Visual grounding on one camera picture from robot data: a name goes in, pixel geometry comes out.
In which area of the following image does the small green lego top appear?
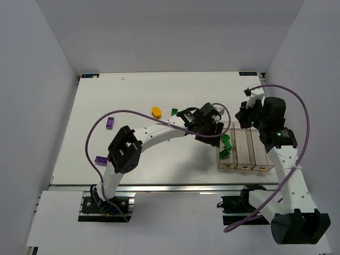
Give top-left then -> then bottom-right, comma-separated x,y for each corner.
171,108 -> 178,116

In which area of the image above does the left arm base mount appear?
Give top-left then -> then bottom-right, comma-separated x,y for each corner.
78,196 -> 133,223

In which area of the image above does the middle clear container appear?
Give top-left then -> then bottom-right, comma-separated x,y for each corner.
234,122 -> 255,171

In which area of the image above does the left clear container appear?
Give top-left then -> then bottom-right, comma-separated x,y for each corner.
217,122 -> 237,169

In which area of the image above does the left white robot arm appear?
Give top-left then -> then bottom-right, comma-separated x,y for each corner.
91,103 -> 229,207

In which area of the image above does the purple lego brick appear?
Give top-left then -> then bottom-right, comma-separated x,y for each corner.
106,117 -> 115,130
95,156 -> 108,166

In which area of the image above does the green lego brick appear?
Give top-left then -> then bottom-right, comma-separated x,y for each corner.
219,149 -> 231,159
220,134 -> 230,143
224,141 -> 232,150

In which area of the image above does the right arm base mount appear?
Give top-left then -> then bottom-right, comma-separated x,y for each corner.
216,195 -> 255,226

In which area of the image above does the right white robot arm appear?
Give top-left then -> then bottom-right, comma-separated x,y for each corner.
235,97 -> 330,244

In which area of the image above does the orange oval lego piece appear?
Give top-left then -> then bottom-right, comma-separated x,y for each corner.
151,107 -> 162,120

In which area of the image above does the blue table label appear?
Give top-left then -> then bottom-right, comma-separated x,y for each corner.
81,73 -> 99,79
239,71 -> 258,76

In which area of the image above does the left blue table label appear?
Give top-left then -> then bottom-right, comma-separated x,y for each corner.
81,73 -> 99,79

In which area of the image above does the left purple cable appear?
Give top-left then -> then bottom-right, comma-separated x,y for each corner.
85,103 -> 228,223

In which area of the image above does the clear container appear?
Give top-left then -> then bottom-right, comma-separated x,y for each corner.
217,122 -> 237,169
250,127 -> 273,172
234,122 -> 255,171

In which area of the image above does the right clear container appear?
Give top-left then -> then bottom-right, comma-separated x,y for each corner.
250,127 -> 273,172

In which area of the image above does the aluminium table rail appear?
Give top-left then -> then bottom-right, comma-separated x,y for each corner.
49,184 -> 282,193

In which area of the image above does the right blue table label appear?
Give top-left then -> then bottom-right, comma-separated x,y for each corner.
239,71 -> 258,76

